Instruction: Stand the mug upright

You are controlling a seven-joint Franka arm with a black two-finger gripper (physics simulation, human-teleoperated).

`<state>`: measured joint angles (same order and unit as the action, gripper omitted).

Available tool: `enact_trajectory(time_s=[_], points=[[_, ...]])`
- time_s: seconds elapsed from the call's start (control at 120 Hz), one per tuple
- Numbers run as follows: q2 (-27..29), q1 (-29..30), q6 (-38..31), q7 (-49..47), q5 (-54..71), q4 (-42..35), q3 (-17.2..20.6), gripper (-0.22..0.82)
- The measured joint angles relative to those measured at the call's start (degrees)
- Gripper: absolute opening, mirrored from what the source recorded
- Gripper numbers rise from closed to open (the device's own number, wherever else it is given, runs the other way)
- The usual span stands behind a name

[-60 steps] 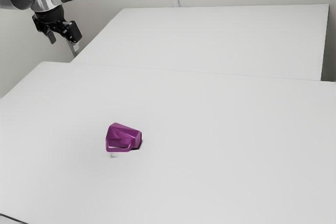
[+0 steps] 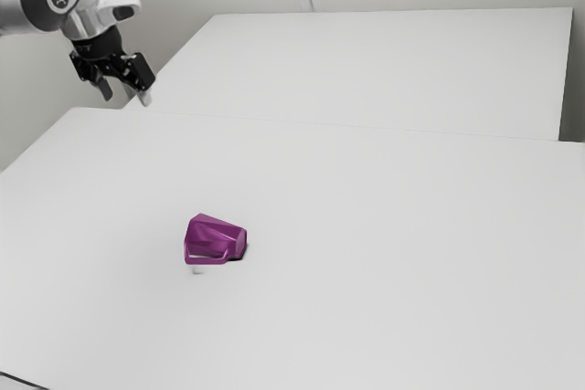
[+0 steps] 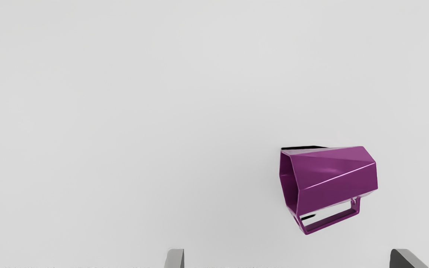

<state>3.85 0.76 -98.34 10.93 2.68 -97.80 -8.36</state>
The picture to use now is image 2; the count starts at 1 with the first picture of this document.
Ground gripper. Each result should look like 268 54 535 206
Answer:
69 29 156 109

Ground purple faceted mug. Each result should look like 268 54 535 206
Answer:
183 212 249 266

